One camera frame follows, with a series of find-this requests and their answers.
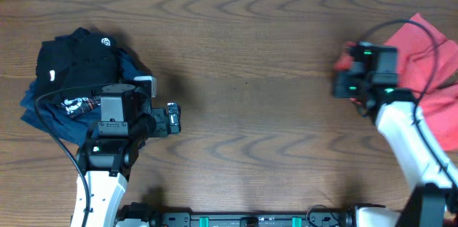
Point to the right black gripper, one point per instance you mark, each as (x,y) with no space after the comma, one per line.
(338,78)

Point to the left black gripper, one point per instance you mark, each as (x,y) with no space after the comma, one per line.
(166,121)

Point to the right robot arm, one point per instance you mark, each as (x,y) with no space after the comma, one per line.
(429,172)

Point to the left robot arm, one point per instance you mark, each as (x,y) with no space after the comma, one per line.
(111,149)

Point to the black patterned folded garment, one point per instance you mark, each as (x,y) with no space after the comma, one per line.
(79,106)

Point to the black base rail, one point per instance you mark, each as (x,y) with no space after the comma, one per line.
(247,220)

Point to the red orange t-shirt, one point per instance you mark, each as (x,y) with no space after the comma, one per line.
(427,70)

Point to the navy blue folded garment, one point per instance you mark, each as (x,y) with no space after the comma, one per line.
(70,129)

